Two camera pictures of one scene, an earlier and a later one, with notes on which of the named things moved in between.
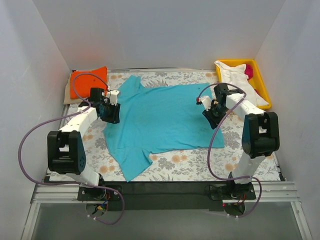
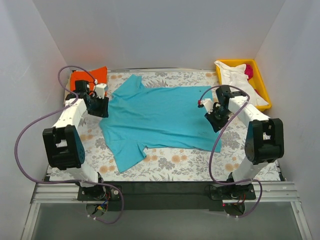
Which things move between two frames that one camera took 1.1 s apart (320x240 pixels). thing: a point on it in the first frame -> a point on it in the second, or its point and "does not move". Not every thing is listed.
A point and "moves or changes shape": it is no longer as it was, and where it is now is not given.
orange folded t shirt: x=81 y=82 does not move
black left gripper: x=113 y=113 -> x=100 y=107
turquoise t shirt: x=157 y=120 moves or changes shape
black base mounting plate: x=168 y=196 does not move
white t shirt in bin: x=236 y=77 does not move
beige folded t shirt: x=67 y=99 does not move
